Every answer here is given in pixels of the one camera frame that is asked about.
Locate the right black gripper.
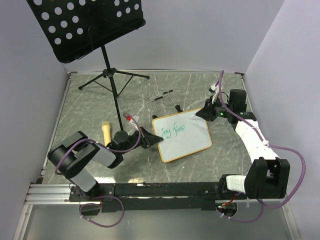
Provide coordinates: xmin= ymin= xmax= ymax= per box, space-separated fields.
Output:
xmin=195 ymin=95 xmax=233 ymax=122

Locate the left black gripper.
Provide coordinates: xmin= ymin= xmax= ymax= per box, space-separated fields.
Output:
xmin=120 ymin=126 xmax=164 ymax=155

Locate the yellow framed whiteboard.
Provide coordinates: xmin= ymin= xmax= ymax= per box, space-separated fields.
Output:
xmin=152 ymin=108 xmax=213 ymax=163

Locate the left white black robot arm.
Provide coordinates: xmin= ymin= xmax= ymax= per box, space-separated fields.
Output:
xmin=47 ymin=127 xmax=164 ymax=201

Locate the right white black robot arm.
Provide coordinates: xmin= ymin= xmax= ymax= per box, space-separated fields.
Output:
xmin=195 ymin=87 xmax=290 ymax=199

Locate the wooden toy microphone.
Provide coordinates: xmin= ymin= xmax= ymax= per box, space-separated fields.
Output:
xmin=101 ymin=121 xmax=112 ymax=146

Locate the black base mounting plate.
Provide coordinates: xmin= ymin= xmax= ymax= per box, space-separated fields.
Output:
xmin=69 ymin=182 xmax=236 ymax=213

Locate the black perforated music stand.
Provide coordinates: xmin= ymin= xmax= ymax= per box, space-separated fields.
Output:
xmin=25 ymin=0 xmax=151 ymax=133

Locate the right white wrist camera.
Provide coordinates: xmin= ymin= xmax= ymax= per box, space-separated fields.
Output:
xmin=208 ymin=83 xmax=221 ymax=104

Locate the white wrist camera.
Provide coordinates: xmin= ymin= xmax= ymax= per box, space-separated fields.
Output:
xmin=208 ymin=83 xmax=221 ymax=104
xmin=125 ymin=114 xmax=140 ymax=131

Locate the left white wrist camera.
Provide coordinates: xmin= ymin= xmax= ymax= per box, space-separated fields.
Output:
xmin=125 ymin=114 xmax=140 ymax=131

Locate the wire whiteboard easel stand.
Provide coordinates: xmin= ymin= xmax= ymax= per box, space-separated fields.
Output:
xmin=146 ymin=89 xmax=183 ymax=119

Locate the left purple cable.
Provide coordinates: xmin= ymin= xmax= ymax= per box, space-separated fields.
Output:
xmin=53 ymin=112 xmax=141 ymax=228

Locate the aluminium extrusion rail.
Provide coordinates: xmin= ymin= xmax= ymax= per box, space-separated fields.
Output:
xmin=24 ymin=184 xmax=71 ymax=205

